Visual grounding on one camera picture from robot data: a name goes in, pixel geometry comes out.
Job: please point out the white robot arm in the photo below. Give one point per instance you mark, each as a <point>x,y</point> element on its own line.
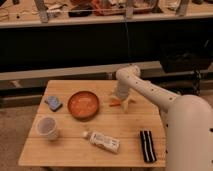
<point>189,135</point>

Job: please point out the blue sponge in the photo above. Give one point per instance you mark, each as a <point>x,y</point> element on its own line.
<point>53,103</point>

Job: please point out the clear plastic cup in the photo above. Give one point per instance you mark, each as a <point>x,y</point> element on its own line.
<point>47,128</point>

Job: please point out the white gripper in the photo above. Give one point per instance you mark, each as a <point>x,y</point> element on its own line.
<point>122,92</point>

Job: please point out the white plastic bottle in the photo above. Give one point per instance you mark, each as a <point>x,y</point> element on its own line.
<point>102,141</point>

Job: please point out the orange wooden bowl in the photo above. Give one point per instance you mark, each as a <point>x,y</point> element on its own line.
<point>83,105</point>

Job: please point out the wooden table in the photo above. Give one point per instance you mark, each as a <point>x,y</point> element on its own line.
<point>72,150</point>

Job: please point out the black crate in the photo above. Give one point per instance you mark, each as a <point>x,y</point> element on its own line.
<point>184,56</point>

